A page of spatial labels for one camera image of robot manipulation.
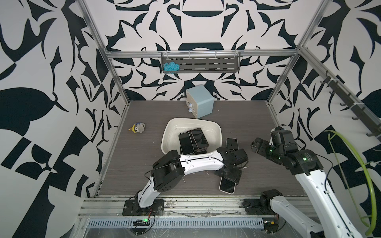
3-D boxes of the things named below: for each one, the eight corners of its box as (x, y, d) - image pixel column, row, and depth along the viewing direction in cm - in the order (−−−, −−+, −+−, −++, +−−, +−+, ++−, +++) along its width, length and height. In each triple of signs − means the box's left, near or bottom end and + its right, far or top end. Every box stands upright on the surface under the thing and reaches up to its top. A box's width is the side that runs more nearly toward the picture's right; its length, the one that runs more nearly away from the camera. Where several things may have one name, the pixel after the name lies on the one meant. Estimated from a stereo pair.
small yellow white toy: (130, 131, 102) (128, 128, 100) (135, 123, 107) (134, 120, 104) (141, 134, 101) (139, 131, 98) (146, 126, 105) (145, 123, 102)
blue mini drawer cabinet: (193, 122, 110) (193, 107, 98) (183, 104, 121) (182, 89, 109) (212, 115, 114) (215, 100, 102) (201, 99, 125) (202, 83, 113)
